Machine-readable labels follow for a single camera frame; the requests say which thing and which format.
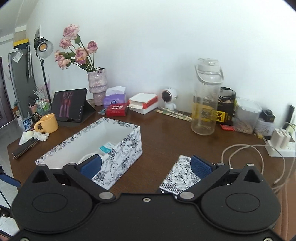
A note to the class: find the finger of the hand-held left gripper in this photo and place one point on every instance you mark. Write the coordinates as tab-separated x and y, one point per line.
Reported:
10	181

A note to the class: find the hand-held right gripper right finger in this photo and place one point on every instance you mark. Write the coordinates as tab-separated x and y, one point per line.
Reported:
201	166

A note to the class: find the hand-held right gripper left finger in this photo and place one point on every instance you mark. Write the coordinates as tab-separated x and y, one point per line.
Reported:
91	168

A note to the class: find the floral print box lid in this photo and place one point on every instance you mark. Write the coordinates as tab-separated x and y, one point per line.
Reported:
179	178

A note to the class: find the blue white floss box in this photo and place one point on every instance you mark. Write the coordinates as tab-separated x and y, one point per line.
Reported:
106	148

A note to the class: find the floral print storage box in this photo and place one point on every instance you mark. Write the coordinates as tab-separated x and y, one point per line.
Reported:
124	143

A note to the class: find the dark wooden desktop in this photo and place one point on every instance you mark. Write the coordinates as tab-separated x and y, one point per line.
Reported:
161	139

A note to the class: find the black smartphone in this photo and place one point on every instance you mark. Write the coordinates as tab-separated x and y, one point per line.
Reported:
24	148

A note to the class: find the small red packet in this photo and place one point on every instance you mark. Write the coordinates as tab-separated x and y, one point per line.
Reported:
226	127

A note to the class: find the crumpled white tissue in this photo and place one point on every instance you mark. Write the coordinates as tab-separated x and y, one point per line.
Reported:
38	137

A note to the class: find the small dark packet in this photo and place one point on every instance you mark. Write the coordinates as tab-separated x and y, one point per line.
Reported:
101	112

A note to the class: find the paper-wrapped chopstick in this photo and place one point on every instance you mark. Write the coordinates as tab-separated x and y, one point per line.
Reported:
177	111
175	115

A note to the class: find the small blue white box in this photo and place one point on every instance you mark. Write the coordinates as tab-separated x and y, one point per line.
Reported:
27	124

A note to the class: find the yellow mug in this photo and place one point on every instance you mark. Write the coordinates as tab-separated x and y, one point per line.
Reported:
48	124

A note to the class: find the yellow black carton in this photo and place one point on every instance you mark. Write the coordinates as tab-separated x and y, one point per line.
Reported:
226	109

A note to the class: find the red rectangular box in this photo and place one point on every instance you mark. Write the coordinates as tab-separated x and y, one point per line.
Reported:
116	109

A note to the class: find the clear plastic container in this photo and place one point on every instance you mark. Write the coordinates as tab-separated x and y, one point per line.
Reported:
245	118

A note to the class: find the black tablet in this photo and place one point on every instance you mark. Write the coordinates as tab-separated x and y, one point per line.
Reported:
68	105

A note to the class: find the clear water bottle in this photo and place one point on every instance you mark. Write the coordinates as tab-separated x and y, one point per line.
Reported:
207	97

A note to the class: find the purple tissue pack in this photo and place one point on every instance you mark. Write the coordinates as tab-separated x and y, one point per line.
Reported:
114	98

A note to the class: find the white astronaut figurine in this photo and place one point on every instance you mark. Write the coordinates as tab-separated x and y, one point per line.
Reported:
170	97

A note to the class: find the white flat box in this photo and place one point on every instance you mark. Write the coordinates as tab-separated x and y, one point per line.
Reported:
144	111

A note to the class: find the cosmetics organizer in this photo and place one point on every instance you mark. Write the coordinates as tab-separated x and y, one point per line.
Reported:
42	106

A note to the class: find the white charger plug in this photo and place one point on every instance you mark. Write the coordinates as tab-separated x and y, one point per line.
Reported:
286	141
277	139

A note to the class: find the white power strip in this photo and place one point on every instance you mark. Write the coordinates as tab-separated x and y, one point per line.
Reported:
281	151

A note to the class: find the pink textured vase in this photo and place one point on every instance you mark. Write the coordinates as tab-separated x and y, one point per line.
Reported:
97	85

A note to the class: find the brown door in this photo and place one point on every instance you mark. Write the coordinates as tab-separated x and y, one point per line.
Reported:
3	97

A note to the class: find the black ink bottle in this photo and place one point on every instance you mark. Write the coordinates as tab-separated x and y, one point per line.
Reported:
268	115

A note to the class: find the red white paper box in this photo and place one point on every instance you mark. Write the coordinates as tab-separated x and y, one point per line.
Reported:
143	100

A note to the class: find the grey refrigerator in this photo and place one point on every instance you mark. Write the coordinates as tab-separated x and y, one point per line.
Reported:
19	81

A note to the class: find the black light stand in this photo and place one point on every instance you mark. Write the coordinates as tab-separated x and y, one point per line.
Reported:
45	78

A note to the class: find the black slim remote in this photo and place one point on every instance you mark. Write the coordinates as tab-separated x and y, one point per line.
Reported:
291	113

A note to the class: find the pink rose bouquet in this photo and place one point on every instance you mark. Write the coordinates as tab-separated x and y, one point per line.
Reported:
74	53

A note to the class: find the studio light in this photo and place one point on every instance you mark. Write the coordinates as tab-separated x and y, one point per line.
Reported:
43	47

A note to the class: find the yellow black box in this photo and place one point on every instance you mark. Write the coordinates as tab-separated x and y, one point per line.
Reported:
20	43

